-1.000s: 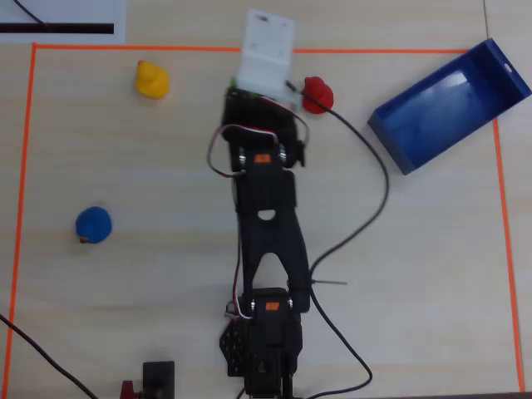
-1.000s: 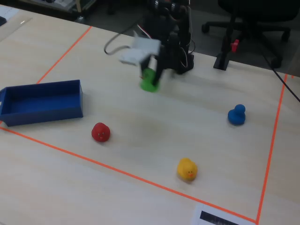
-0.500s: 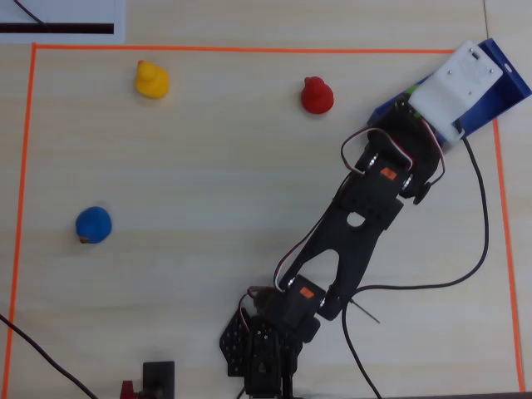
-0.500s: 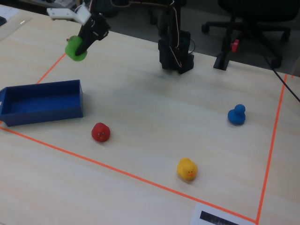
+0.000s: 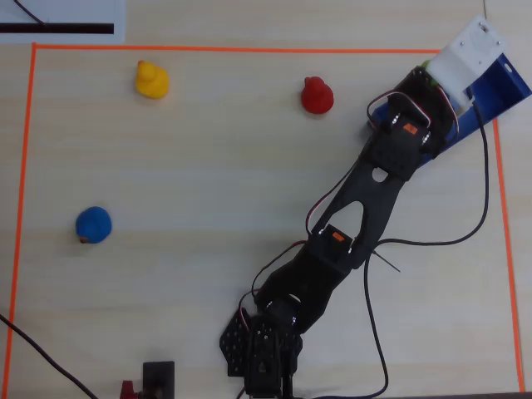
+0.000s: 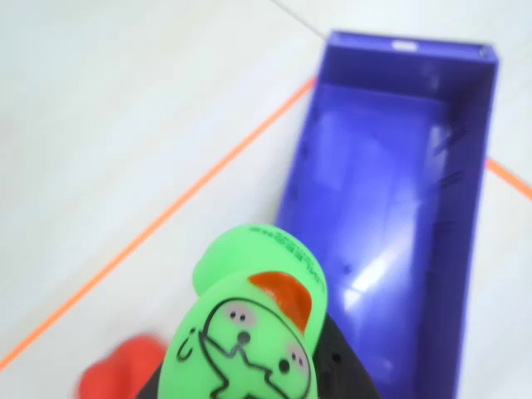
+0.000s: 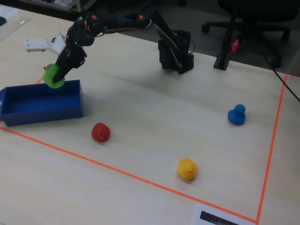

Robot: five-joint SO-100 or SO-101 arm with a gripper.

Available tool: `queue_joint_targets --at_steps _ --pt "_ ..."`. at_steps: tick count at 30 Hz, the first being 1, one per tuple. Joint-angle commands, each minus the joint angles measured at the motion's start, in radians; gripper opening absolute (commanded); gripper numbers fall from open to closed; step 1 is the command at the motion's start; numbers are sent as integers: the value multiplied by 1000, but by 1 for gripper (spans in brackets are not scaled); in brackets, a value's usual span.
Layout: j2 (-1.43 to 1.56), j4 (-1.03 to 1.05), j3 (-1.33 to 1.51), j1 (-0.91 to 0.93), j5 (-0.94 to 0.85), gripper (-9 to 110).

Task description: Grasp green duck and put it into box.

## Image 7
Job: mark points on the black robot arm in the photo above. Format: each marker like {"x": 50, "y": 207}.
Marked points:
{"x": 173, "y": 58}

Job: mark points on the blue rubber duck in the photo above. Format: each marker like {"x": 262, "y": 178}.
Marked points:
{"x": 236, "y": 116}

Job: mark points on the black office chair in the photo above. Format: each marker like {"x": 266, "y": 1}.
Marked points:
{"x": 234, "y": 23}

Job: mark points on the yellow rubber duck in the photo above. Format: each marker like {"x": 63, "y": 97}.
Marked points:
{"x": 186, "y": 170}

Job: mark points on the background shelf unit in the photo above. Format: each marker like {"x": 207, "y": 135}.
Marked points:
{"x": 58, "y": 4}

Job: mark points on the green rubber duck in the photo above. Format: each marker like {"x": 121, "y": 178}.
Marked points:
{"x": 49, "y": 77}

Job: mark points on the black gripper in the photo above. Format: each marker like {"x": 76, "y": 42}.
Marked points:
{"x": 69, "y": 59}

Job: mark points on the black clamp red knob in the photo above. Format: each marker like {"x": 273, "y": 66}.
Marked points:
{"x": 221, "y": 61}

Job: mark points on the red rubber duck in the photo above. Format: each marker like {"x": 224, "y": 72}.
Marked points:
{"x": 100, "y": 132}

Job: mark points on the blue plastic box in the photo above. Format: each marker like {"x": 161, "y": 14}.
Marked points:
{"x": 47, "y": 114}

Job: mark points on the white paper sheet black bar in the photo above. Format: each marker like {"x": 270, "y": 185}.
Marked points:
{"x": 197, "y": 215}

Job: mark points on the white flat object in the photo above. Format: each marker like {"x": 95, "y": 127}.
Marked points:
{"x": 8, "y": 12}

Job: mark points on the clear plastic sheet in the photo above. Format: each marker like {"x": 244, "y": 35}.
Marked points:
{"x": 16, "y": 27}

